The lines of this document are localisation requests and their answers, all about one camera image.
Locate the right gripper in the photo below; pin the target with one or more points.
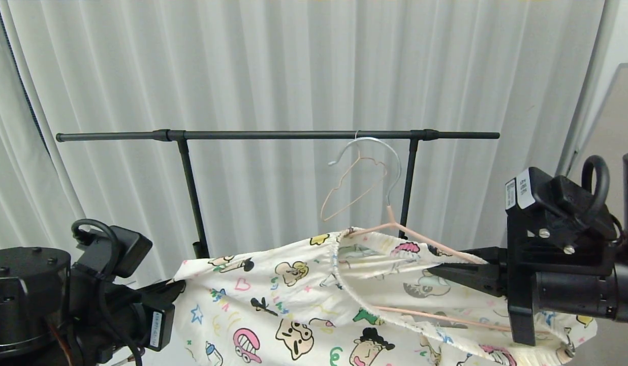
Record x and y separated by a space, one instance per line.
573 295

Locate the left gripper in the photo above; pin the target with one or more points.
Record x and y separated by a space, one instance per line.
121 315

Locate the pink clothes hanger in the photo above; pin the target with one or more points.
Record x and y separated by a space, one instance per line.
391 216
357 147

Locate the cream printed shorts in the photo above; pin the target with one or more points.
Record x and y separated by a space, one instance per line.
293 305

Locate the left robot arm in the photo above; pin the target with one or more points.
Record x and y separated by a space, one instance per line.
24 295

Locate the black clothes rack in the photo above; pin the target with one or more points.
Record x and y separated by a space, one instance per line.
273 135

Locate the white curtain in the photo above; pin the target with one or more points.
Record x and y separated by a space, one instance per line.
243 66

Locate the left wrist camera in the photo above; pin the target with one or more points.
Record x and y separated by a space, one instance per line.
126 249

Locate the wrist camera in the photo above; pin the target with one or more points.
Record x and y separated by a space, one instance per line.
563 203
126 249

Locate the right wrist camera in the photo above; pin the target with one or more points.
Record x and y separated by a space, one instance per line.
563 203

